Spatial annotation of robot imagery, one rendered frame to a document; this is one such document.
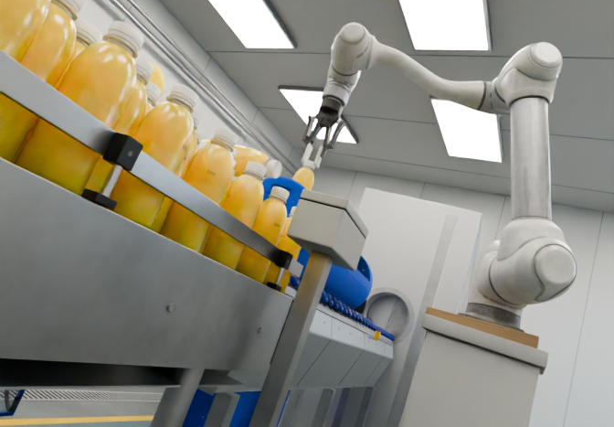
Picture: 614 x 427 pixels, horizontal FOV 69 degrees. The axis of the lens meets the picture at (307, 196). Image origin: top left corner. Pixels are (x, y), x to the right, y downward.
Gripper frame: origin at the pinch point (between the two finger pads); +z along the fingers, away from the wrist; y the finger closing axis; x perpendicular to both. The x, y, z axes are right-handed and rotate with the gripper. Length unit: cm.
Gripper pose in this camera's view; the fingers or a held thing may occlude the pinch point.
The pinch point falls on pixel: (312, 155)
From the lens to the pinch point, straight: 147.3
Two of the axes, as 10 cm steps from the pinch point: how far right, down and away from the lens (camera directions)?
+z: -3.4, 9.1, -2.6
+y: -8.9, -2.2, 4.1
